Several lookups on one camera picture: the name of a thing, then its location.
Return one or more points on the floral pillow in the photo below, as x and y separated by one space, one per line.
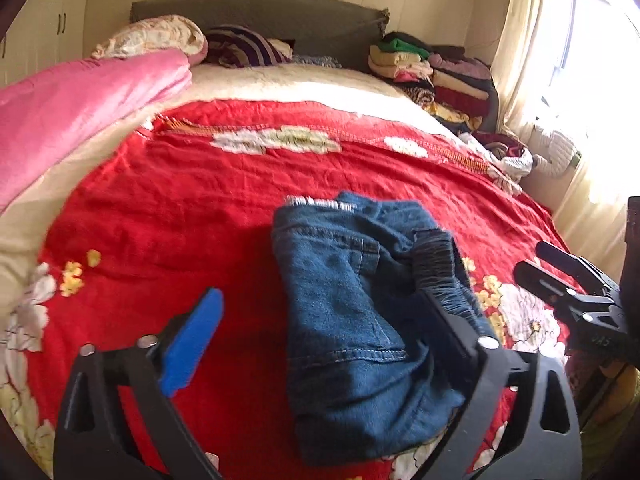
150 35

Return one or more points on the window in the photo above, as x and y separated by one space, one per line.
600 40

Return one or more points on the grey headboard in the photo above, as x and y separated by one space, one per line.
300 20

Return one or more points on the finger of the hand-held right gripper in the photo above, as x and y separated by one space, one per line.
575 267
545 282

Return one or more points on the pink blanket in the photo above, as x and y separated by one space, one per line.
75 105

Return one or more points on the cream curtain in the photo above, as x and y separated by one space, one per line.
525 50

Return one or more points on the grey knitted cloth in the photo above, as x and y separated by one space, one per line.
315 61

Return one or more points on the purple striped pillow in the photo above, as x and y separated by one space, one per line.
245 47

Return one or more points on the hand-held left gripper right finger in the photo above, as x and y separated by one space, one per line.
452 330

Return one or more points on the red floral blanket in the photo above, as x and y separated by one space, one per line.
190 200

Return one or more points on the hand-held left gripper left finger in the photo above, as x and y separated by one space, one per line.
192 347

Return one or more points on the cream wardrobe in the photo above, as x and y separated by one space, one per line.
35 25

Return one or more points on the stack of folded clothes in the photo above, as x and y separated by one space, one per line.
450 85

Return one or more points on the blue denim pants lace trim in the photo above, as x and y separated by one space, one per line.
345 305

